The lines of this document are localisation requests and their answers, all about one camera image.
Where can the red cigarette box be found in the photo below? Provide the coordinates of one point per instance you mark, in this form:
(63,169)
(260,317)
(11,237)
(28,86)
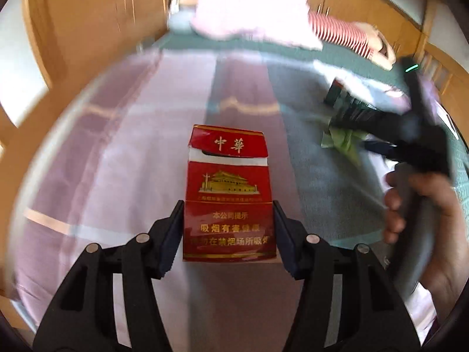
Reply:
(229,176)

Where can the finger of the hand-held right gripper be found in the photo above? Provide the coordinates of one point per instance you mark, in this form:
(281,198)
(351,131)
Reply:
(383,149)
(373,123)

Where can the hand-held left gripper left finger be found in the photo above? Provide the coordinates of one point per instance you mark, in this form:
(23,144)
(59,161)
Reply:
(172,238)

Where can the striped pink grey blanket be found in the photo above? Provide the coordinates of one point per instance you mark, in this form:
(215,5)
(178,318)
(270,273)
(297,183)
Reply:
(110,154)

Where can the pink folded blanket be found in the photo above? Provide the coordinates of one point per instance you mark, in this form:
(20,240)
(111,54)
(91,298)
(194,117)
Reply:
(252,11)

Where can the wooden bed frame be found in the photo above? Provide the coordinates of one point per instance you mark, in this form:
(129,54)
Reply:
(439,69)

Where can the beige cushion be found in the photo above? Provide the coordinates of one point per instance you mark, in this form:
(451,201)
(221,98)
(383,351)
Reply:
(381,44)

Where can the light green wrapper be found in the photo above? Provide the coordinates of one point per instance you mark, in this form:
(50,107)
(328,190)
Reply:
(342,145)

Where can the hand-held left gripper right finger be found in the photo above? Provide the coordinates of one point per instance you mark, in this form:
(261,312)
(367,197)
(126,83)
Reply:
(284,238)

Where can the dark green packet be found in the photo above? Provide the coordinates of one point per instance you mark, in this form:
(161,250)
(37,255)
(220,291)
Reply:
(340,97)

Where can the white plastic bag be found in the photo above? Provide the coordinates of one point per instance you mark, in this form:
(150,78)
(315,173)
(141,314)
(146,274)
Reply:
(370,90)

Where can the red striped pillow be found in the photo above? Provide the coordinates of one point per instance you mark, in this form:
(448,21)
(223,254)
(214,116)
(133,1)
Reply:
(337,33)

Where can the person's right hand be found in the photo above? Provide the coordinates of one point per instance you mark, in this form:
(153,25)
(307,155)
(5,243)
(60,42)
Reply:
(447,227)

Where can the green bed sheet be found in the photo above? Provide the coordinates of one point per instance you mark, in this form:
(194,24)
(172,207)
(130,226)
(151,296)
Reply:
(293,49)

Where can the wooden wardrobe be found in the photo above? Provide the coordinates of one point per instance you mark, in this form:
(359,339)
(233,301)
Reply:
(91,14)

